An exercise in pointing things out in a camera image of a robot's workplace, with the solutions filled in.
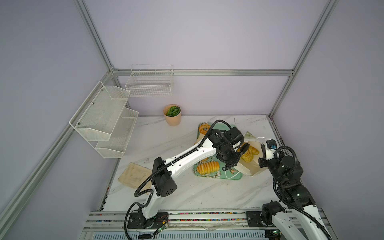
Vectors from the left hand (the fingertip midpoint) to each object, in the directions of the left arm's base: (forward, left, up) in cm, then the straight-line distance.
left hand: (233, 164), depth 71 cm
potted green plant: (+45, +36, -10) cm, 58 cm away
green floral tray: (-3, +1, -4) cm, 5 cm away
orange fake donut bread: (+39, +13, -19) cm, 45 cm away
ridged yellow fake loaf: (+6, +12, -17) cm, 21 cm away
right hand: (+7, -14, +8) cm, 17 cm away
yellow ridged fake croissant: (+9, -11, -6) cm, 15 cm away
